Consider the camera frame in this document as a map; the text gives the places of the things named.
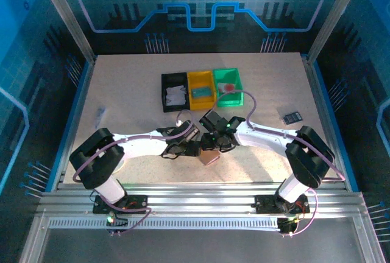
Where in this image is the brown leather card holder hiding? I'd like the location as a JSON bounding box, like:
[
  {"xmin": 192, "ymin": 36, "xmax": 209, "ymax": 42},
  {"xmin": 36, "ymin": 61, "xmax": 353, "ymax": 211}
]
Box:
[{"xmin": 199, "ymin": 150, "xmax": 221, "ymax": 165}]

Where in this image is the white card with red circles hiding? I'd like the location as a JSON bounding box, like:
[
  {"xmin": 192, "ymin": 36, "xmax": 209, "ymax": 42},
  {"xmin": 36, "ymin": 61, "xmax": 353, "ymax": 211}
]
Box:
[{"xmin": 216, "ymin": 82, "xmax": 236, "ymax": 94}]

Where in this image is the teal chip card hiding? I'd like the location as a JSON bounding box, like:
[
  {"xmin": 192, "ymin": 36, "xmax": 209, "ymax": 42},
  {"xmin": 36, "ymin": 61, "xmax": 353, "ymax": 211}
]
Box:
[{"xmin": 191, "ymin": 86, "xmax": 211, "ymax": 99}]

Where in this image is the small black chip card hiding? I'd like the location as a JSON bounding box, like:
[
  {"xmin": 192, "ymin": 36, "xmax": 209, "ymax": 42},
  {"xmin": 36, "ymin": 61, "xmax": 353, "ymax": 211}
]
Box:
[{"xmin": 282, "ymin": 111, "xmax": 304, "ymax": 125}]

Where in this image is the green plastic bin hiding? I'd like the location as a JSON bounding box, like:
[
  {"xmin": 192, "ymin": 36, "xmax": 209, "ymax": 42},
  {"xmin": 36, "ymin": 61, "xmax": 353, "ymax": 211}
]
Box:
[{"xmin": 213, "ymin": 68, "xmax": 244, "ymax": 108}]

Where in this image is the black plastic bin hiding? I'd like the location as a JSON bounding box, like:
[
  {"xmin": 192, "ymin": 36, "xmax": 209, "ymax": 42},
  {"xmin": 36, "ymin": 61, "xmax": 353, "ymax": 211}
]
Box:
[{"xmin": 161, "ymin": 72, "xmax": 191, "ymax": 114}]

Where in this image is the yellow plastic bin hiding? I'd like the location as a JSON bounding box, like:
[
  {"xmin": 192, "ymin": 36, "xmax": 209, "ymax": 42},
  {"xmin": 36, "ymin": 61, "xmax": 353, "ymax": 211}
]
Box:
[{"xmin": 186, "ymin": 69, "xmax": 217, "ymax": 111}]

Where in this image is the small black controller board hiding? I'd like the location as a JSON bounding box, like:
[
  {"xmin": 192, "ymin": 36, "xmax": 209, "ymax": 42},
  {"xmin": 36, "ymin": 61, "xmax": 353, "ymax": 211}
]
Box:
[{"xmin": 278, "ymin": 217, "xmax": 301, "ymax": 235}]

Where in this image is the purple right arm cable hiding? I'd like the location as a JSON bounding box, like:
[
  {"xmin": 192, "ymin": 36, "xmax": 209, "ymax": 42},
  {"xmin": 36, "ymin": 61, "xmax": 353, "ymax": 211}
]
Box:
[{"xmin": 210, "ymin": 91, "xmax": 347, "ymax": 183}]

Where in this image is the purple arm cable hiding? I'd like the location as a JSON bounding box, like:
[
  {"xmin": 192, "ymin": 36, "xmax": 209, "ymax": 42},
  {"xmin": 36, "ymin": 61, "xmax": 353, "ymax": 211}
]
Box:
[
  {"xmin": 210, "ymin": 91, "xmax": 347, "ymax": 183},
  {"xmin": 73, "ymin": 109, "xmax": 196, "ymax": 184}
]

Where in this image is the aluminium frame rail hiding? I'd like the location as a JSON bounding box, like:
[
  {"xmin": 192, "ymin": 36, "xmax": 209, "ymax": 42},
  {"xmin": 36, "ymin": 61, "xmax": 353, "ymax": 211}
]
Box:
[{"xmin": 36, "ymin": 182, "xmax": 369, "ymax": 218}]

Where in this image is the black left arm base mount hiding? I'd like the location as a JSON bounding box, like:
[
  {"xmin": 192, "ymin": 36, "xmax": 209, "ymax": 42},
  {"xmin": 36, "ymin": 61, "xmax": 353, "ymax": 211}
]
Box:
[{"xmin": 93, "ymin": 194, "xmax": 149, "ymax": 215}]

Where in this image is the slotted grey cable duct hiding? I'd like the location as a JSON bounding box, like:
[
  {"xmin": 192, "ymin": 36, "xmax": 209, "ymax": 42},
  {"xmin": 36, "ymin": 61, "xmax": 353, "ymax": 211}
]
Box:
[{"xmin": 48, "ymin": 216, "xmax": 281, "ymax": 230}]

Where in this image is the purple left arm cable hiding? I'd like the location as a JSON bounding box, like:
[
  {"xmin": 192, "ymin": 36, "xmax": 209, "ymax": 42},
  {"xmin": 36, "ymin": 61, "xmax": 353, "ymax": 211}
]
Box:
[{"xmin": 73, "ymin": 109, "xmax": 196, "ymax": 184}]

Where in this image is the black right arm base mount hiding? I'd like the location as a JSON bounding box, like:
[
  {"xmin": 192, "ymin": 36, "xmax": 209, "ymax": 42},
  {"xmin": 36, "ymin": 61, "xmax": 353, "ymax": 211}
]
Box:
[{"xmin": 254, "ymin": 194, "xmax": 310, "ymax": 215}]

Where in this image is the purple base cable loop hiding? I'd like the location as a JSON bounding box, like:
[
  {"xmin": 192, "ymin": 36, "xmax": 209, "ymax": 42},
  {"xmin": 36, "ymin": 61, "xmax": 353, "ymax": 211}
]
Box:
[
  {"xmin": 282, "ymin": 188, "xmax": 319, "ymax": 237},
  {"xmin": 105, "ymin": 205, "xmax": 152, "ymax": 235}
]

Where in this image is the aluminium frame post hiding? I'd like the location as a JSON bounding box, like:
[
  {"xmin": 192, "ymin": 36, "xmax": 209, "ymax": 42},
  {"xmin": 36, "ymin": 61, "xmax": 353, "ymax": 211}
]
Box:
[
  {"xmin": 33, "ymin": 0, "xmax": 98, "ymax": 63},
  {"xmin": 307, "ymin": 0, "xmax": 368, "ymax": 63}
]

